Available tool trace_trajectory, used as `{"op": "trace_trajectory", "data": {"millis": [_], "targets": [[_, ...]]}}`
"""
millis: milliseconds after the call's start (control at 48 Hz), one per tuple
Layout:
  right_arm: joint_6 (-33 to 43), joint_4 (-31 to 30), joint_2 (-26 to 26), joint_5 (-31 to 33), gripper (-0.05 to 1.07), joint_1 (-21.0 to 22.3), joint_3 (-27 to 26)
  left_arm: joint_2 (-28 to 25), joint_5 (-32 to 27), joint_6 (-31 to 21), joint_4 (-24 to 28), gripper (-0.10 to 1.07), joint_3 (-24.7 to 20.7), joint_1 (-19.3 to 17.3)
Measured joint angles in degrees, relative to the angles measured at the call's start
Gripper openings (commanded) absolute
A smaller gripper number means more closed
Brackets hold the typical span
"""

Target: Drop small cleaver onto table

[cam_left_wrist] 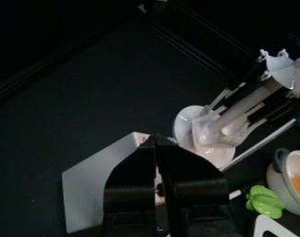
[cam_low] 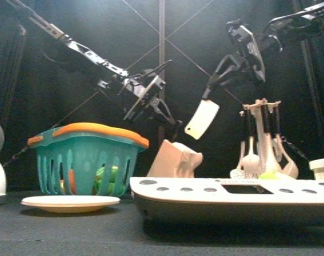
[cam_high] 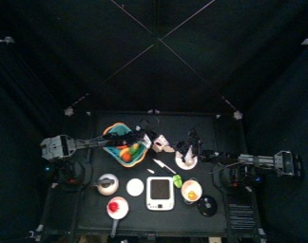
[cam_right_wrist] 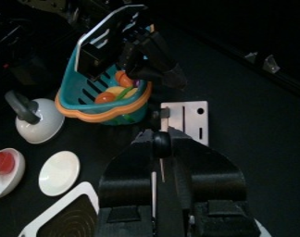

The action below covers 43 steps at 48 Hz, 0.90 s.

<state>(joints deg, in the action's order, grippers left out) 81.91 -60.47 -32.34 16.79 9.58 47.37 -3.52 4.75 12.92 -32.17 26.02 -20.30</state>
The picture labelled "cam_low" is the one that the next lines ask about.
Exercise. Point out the small white toy cleaver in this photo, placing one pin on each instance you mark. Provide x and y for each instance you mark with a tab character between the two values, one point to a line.
202	118

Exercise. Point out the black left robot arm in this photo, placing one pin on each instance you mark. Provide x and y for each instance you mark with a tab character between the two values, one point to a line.
86	55

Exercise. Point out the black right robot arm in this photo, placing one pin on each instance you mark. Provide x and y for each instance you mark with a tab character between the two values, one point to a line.
298	21

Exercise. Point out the cream toy knife block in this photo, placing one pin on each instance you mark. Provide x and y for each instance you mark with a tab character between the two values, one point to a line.
173	161

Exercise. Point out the cream utensil rack stand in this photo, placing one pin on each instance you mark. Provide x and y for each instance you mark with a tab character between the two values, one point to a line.
261	113

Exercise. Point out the green toy vegetable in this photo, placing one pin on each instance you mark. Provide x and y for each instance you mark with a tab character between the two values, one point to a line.
107	178

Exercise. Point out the teal basket with orange rim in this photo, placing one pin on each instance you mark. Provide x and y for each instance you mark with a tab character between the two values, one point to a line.
88	156

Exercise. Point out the white toy appliance with buttons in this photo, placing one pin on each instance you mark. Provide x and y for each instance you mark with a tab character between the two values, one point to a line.
231	200

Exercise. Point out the lime green toy piece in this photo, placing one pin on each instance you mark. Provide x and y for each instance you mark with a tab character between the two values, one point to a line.
270	175

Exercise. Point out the orange toy carrot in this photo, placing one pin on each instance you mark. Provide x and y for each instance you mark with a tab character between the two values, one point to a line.
71	181

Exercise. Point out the cream round plate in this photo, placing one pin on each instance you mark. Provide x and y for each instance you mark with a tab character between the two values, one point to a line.
70	202

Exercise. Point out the white cup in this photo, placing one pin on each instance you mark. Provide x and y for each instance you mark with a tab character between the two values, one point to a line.
322	168

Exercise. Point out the metal frame pole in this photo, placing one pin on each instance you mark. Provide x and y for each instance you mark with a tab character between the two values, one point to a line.
161	40

